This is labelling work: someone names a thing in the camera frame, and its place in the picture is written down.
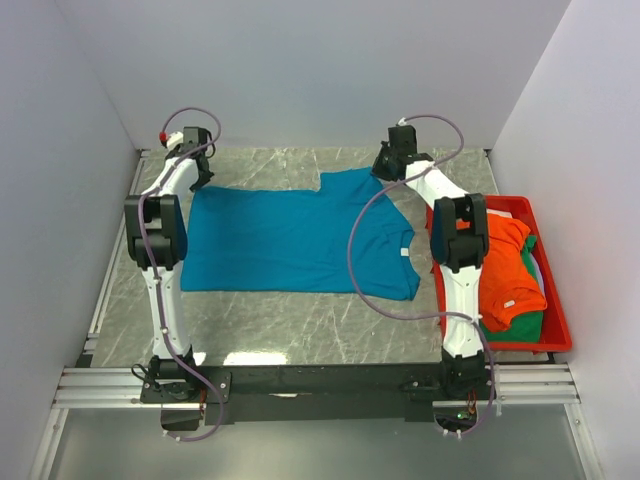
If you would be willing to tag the lavender t shirt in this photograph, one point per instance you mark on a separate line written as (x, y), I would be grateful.
(537, 273)

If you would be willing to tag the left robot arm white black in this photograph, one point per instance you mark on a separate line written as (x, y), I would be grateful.
(156, 238)

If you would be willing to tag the orange t shirt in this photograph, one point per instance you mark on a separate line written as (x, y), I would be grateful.
(510, 270)

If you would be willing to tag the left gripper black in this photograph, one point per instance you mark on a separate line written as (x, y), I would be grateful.
(204, 180)

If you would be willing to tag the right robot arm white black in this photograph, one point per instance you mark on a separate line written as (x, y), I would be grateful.
(459, 243)

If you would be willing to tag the red plastic bin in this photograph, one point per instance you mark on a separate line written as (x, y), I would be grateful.
(515, 314)

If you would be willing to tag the teal t shirt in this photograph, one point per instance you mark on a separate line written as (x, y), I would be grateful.
(344, 237)

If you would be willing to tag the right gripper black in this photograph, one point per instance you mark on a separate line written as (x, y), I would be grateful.
(377, 168)

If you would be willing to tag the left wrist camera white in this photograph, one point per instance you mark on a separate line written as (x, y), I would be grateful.
(170, 140)

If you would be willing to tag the green t shirt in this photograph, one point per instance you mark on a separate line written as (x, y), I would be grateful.
(520, 325)

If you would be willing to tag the black base bar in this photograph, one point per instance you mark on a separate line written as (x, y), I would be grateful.
(240, 394)

